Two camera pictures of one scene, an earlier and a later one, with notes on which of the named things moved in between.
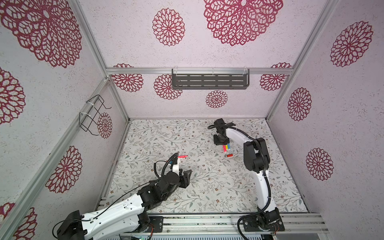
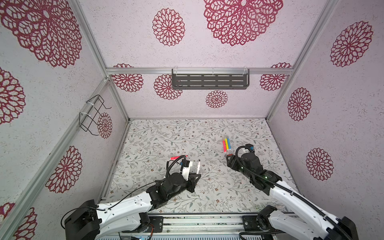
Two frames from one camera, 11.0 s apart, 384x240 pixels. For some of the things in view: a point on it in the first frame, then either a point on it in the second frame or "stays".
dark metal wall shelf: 210,78 stays
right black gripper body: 217,140 -> 234,166
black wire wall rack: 94,105 stays
